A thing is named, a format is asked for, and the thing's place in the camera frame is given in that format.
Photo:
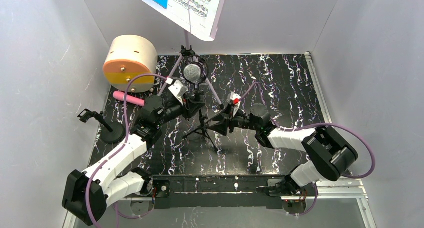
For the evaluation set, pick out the black round-base desktop mic stand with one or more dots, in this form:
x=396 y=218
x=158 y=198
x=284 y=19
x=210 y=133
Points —
x=112 y=132

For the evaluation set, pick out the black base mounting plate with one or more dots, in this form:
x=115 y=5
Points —
x=174 y=191

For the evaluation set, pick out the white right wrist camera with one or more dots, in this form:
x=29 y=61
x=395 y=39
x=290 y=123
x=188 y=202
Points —
x=234 y=100

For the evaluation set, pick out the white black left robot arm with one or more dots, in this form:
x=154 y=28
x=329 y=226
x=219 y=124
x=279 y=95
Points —
x=90 y=192

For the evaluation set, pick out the pink microphone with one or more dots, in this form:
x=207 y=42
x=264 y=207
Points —
x=119 y=95

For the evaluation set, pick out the black tripod microphone stand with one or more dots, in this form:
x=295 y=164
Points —
x=200 y=129

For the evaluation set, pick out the purple tripod music stand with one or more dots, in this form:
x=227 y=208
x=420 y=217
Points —
x=187 y=50

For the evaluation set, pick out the beige orange drawer cabinet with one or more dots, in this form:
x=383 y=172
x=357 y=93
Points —
x=128 y=57

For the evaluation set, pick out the white sheet music book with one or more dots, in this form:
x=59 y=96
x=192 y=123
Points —
x=198 y=17

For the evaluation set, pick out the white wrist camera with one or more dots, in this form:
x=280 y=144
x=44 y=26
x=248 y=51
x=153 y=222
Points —
x=178 y=90
x=234 y=100

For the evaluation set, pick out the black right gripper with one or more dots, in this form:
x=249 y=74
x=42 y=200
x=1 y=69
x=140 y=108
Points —
x=228 y=123

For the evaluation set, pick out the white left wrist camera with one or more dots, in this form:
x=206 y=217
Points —
x=178 y=90

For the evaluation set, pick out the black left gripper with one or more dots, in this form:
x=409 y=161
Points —
x=188 y=105

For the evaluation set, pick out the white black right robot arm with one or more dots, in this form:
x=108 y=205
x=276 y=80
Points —
x=330 y=154

